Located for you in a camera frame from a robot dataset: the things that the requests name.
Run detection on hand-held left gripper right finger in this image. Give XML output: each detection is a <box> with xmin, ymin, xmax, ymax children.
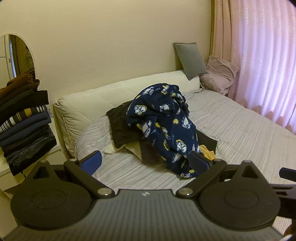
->
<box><xmin>176</xmin><ymin>150</ymin><xmax>263</xmax><ymax>199</ymax></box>

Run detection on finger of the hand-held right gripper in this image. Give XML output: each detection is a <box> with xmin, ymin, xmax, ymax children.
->
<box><xmin>279</xmin><ymin>168</ymin><xmax>296</xmax><ymax>180</ymax></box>

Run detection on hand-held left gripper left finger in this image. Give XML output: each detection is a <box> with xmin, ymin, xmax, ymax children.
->
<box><xmin>29</xmin><ymin>150</ymin><xmax>115</xmax><ymax>199</ymax></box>

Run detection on navy printed fleece pants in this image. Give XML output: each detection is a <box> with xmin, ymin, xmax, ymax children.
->
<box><xmin>125</xmin><ymin>83</ymin><xmax>202</xmax><ymax>179</ymax></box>

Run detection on stack of folded clothes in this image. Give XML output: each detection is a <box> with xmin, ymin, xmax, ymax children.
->
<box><xmin>0</xmin><ymin>74</ymin><xmax>57</xmax><ymax>177</ymax></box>

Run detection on yellow garment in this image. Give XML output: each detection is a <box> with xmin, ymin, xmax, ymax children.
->
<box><xmin>199</xmin><ymin>144</ymin><xmax>217</xmax><ymax>161</ymax></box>

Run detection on black flat garment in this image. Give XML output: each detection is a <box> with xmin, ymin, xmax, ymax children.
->
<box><xmin>196</xmin><ymin>130</ymin><xmax>218</xmax><ymax>154</ymax></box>

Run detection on bed with striped grey cover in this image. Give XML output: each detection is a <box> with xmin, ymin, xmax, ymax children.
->
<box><xmin>74</xmin><ymin>89</ymin><xmax>296</xmax><ymax>233</ymax></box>

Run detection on white nightstand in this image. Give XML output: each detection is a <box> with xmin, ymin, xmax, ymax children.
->
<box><xmin>0</xmin><ymin>146</ymin><xmax>63</xmax><ymax>192</ymax></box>

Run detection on pink velvet pillow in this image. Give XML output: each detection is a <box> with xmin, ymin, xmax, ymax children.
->
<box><xmin>199</xmin><ymin>55</ymin><xmax>240</xmax><ymax>96</ymax></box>

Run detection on grey pillow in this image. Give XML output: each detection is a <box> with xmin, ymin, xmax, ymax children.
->
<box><xmin>173</xmin><ymin>42</ymin><xmax>209</xmax><ymax>81</ymax></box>

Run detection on sheer pink curtain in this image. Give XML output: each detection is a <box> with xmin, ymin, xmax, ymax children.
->
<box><xmin>228</xmin><ymin>0</ymin><xmax>296</xmax><ymax>135</ymax></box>

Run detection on pink drape curtain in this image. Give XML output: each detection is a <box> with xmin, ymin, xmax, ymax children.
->
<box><xmin>211</xmin><ymin>0</ymin><xmax>246</xmax><ymax>64</ymax></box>

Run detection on oval wall mirror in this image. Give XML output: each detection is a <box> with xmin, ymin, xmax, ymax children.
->
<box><xmin>0</xmin><ymin>33</ymin><xmax>36</xmax><ymax>90</ymax></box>

